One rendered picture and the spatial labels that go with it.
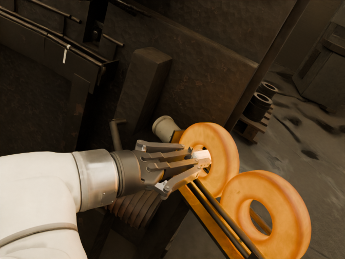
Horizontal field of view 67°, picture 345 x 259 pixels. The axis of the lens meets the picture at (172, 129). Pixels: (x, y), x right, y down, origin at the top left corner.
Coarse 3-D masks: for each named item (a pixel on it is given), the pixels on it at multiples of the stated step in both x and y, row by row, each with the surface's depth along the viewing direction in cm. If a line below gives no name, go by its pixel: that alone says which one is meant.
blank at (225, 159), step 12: (192, 132) 55; (204, 132) 52; (216, 132) 49; (192, 144) 55; (204, 144) 52; (216, 144) 49; (228, 144) 48; (216, 156) 49; (228, 156) 47; (216, 168) 49; (228, 168) 47; (204, 180) 52; (216, 180) 49; (228, 180) 48; (216, 192) 49
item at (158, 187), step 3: (165, 180) 43; (159, 183) 43; (162, 183) 43; (165, 183) 43; (147, 186) 43; (150, 186) 43; (153, 186) 43; (156, 186) 43; (159, 186) 43; (162, 186) 43; (153, 189) 43; (156, 189) 43; (159, 189) 42; (162, 189) 42; (171, 189) 43; (159, 192) 43; (162, 192) 42; (162, 195) 43; (165, 195) 42
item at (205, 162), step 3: (198, 159) 51; (201, 159) 51; (204, 159) 51; (207, 159) 52; (201, 162) 50; (204, 162) 51; (207, 162) 51; (195, 165) 49; (201, 165) 51; (204, 165) 51; (207, 165) 52; (198, 174) 48
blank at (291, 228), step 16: (240, 176) 44; (256, 176) 42; (272, 176) 41; (224, 192) 48; (240, 192) 45; (256, 192) 42; (272, 192) 40; (288, 192) 38; (224, 208) 48; (240, 208) 45; (272, 208) 40; (288, 208) 38; (304, 208) 38; (240, 224) 45; (288, 224) 38; (304, 224) 37; (240, 240) 45; (256, 240) 42; (272, 240) 40; (288, 240) 38; (304, 240) 37; (272, 256) 40; (288, 256) 38
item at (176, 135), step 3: (177, 129) 57; (180, 129) 57; (183, 129) 58; (174, 132) 56; (177, 132) 57; (180, 132) 57; (183, 132) 58; (174, 135) 57; (177, 135) 57; (180, 135) 58; (171, 138) 57; (174, 138) 57; (177, 138) 58; (180, 138) 58; (171, 141) 57; (174, 141) 58; (177, 141) 58
